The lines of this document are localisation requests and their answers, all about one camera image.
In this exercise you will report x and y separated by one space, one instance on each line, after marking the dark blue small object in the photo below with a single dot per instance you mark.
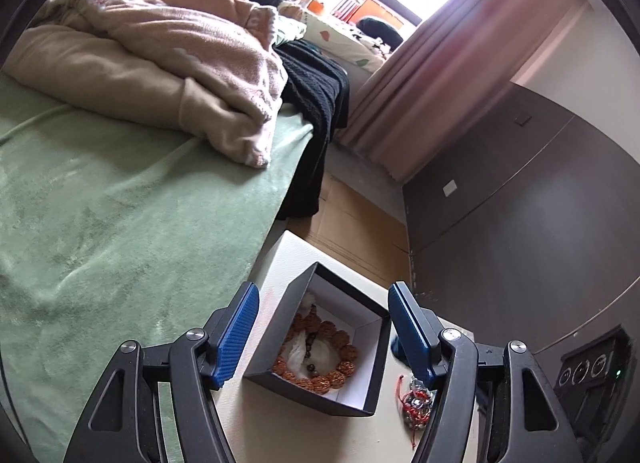
398 350

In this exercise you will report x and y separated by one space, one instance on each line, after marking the white printed pillow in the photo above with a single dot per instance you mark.
340 43

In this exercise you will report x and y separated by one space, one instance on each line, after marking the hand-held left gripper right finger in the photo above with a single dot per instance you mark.
410 338

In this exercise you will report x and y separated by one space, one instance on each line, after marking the black jewelry box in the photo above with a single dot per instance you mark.
310 395

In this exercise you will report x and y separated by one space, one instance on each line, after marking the pink curtain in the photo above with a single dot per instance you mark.
425 83

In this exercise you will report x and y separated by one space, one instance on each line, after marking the black knit blanket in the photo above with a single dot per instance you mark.
320 93

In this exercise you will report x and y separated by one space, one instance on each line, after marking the brown cardboard sheet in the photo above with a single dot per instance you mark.
350 223

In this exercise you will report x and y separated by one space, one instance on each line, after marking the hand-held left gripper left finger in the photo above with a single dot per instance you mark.
240 338

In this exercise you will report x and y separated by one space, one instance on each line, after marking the green bed sheet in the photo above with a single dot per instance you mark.
100 218

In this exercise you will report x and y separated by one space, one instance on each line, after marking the white tissue paper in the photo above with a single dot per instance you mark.
295 354

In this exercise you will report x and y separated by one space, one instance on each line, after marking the white wall switch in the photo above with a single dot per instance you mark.
450 188

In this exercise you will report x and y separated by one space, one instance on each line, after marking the orange storage box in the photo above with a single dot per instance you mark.
380 10

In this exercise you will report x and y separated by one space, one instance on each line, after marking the pink quilt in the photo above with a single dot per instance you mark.
150 43

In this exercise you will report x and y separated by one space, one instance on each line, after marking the black office chair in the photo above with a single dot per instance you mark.
377 29

